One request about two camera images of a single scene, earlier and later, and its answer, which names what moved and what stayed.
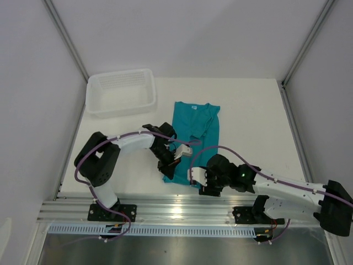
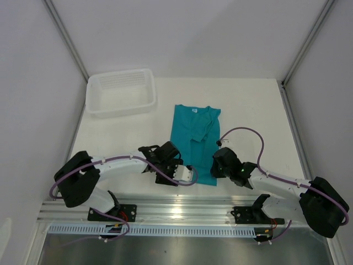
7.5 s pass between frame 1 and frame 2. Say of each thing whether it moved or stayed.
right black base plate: stayed
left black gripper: moved
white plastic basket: stayed
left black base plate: stayed
